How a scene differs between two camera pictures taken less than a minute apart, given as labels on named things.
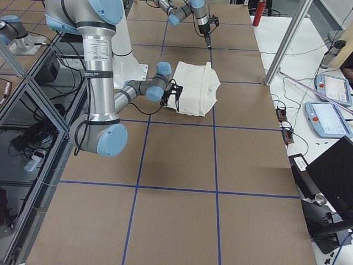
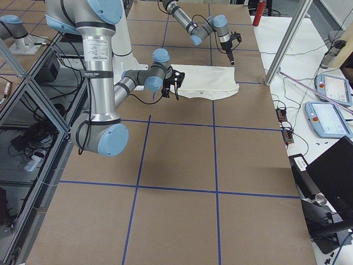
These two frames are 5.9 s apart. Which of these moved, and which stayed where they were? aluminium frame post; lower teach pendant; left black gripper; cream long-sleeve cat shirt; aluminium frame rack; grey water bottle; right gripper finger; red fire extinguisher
Moved: cream long-sleeve cat shirt; left black gripper; right gripper finger
Stayed: grey water bottle; aluminium frame rack; red fire extinguisher; aluminium frame post; lower teach pendant
